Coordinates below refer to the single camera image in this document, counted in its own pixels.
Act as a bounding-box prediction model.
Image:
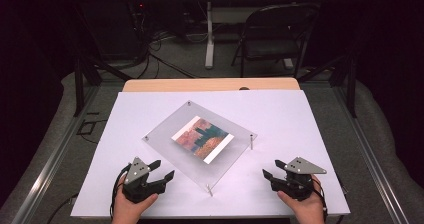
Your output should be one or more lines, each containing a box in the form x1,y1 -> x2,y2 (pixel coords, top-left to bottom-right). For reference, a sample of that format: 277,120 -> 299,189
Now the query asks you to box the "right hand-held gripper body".
271,156 -> 328,202

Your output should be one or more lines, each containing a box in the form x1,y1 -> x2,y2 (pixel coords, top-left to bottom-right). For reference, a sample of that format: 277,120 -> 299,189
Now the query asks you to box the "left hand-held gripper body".
122,156 -> 168,204

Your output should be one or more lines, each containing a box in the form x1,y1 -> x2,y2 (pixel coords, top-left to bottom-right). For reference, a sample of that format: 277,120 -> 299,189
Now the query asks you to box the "clear acrylic photo frame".
141,100 -> 258,191

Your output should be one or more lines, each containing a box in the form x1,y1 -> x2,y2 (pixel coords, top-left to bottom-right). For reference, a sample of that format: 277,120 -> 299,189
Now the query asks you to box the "person's left hand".
111,175 -> 160,224

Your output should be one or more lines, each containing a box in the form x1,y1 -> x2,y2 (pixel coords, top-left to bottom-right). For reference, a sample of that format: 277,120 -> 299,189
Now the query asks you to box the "person's right hand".
277,175 -> 326,224

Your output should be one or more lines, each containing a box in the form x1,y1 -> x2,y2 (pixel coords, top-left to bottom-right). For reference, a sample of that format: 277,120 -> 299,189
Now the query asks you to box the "colourful photo print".
171,115 -> 235,165

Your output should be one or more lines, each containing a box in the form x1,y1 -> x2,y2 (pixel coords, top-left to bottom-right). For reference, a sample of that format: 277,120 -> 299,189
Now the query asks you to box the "light wooden table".
122,77 -> 301,93

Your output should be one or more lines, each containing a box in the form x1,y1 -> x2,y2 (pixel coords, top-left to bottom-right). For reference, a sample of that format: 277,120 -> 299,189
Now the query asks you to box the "black metal stand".
73,54 -> 134,118
297,54 -> 358,119

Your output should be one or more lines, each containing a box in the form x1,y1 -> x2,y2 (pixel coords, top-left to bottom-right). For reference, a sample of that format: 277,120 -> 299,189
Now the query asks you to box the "black folding chair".
231,3 -> 322,79

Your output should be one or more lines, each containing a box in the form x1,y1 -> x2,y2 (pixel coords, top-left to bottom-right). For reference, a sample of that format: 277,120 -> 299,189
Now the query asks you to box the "white-legged table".
185,0 -> 329,70

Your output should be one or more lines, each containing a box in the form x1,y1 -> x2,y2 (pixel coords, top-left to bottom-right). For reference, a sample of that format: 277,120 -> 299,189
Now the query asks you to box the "black equipment rack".
124,0 -> 149,53

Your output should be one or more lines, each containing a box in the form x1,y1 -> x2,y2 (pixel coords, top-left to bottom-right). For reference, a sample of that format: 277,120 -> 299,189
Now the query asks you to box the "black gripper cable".
109,163 -> 133,220
312,178 -> 330,223

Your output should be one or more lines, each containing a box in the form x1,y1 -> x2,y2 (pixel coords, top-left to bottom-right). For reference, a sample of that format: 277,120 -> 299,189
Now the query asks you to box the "black floor cable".
75,111 -> 109,146

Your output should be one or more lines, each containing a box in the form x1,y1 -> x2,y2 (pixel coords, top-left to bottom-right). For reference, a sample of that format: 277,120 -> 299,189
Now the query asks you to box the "aluminium rail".
333,83 -> 412,224
9,83 -> 102,224

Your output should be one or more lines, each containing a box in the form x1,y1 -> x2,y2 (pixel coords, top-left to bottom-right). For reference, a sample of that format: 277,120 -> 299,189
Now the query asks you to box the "bundle of floor cables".
131,28 -> 203,80

